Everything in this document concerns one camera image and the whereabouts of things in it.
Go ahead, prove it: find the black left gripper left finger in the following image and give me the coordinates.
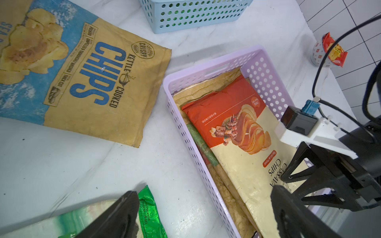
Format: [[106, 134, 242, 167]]
[[77, 191, 140, 238]]

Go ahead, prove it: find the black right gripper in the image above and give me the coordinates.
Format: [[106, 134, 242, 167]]
[[281, 125, 381, 211]]

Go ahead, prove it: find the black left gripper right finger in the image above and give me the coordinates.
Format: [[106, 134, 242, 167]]
[[270, 185, 340, 238]]

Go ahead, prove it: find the green Chuba cassava chips bag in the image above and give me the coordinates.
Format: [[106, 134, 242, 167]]
[[3, 186, 167, 238]]

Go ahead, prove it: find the green sour cream chips bag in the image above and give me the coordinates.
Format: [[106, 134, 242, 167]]
[[173, 68, 257, 238]]

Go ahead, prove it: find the green Real chips bag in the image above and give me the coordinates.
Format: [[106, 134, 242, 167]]
[[187, 123, 219, 167]]

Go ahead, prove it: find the beige cassava chips bag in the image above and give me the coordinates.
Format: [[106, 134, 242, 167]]
[[181, 76, 301, 238]]

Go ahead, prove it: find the blue kettle cooked chips bag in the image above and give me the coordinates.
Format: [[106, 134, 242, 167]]
[[1, 1, 172, 148]]

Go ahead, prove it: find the red balsamico tomato chips bag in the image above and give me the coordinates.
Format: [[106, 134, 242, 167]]
[[197, 146, 210, 167]]

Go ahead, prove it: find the purple perforated basket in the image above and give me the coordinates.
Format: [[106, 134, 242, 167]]
[[163, 45, 294, 238]]

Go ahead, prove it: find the light blue perforated basket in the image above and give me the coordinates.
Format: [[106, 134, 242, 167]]
[[139, 0, 253, 34]]

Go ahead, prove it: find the red snack packet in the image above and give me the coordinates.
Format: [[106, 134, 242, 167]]
[[322, 32, 348, 67]]

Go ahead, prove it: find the patterned ceramic bowl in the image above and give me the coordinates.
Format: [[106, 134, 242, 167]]
[[311, 39, 334, 68]]

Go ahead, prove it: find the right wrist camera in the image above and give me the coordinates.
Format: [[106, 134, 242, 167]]
[[275, 97, 358, 159]]

